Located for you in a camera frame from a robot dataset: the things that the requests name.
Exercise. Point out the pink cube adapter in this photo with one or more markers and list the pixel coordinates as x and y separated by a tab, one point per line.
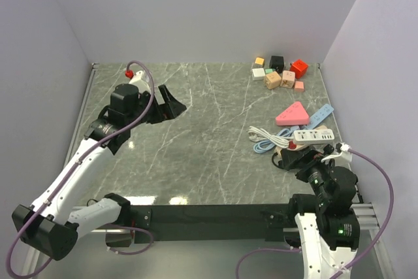
287	79

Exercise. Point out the beige red power strip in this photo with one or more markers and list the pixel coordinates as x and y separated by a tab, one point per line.
292	146

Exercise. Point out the red cube plug adapter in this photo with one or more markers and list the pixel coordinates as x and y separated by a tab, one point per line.
299	68

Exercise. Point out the white cube adapter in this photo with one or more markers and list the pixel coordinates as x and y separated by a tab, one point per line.
258	74

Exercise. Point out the small orange cube adapter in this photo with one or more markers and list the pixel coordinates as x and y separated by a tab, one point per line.
259	62

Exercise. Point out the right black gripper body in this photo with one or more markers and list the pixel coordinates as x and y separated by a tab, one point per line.
314	159

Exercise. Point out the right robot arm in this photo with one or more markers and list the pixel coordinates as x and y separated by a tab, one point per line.
328	227

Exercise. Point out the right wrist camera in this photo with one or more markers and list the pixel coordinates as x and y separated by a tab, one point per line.
342	152

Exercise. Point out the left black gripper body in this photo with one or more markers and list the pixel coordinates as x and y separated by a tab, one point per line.
162	112

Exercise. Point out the pink triangle block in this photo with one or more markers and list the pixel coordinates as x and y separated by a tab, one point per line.
295	114

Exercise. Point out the light blue power strip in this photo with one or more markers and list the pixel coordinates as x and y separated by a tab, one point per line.
318	117

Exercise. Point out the tan wooden cube adapter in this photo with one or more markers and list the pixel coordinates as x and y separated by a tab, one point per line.
272	80

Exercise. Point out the white power strip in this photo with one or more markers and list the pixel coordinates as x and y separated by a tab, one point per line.
313	136

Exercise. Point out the small salmon cube adapter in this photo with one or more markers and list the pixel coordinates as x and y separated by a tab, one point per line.
299	86

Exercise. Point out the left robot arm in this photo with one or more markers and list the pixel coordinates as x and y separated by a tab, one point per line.
49	224

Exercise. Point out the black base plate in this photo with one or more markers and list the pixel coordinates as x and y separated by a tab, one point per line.
217	222

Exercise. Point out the black cube plug adapter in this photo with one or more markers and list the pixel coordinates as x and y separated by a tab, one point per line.
277	63

